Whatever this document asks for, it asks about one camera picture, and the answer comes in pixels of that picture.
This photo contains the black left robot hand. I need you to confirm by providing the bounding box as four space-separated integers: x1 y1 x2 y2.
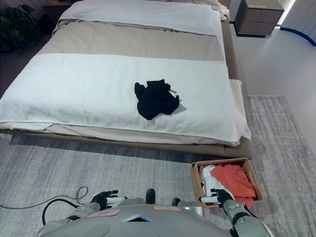
90 190 128 210

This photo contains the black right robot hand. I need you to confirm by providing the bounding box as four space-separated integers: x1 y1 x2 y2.
199 189 235 204

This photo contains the black garment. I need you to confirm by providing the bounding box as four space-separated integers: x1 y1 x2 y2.
134 79 181 121

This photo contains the wicker laundry basket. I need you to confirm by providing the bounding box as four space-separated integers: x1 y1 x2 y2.
190 158 264 208

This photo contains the cream bed sheet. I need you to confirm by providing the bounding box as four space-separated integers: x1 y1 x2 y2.
0 79 252 147

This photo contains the orange cloth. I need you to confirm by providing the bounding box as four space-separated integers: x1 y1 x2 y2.
210 163 256 208

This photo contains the white cloth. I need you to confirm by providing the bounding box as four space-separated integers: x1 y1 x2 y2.
199 165 224 198

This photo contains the silver left robot leg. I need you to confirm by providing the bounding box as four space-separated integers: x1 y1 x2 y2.
116 189 158 210

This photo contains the silver robot leg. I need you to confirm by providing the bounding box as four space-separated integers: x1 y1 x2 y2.
172 197 205 215
116 189 158 210

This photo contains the silver right robot leg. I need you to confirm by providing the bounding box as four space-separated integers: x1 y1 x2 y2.
172 197 205 215

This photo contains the grey rug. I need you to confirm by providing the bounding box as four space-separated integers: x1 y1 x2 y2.
0 95 316 237

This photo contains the silver robot torso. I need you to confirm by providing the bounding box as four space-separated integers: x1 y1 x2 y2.
34 204 275 237

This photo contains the white sticker red border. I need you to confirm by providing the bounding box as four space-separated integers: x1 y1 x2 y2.
151 205 182 212

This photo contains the white fleece blanket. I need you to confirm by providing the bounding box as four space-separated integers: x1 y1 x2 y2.
0 53 252 146

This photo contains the beige duvet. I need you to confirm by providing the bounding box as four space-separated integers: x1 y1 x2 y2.
37 21 227 61

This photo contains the white fringed throw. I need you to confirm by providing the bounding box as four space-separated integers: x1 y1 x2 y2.
209 0 231 21

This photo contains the white folded top sheet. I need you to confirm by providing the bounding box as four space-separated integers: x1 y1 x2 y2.
58 0 220 37

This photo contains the green potted plant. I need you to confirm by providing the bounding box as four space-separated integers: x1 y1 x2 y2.
0 3 38 51

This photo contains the thin black floor cable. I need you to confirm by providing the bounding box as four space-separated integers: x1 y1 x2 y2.
0 186 89 208

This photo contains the thick black left wrist cable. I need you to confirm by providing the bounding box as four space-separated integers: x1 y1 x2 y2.
42 196 82 225

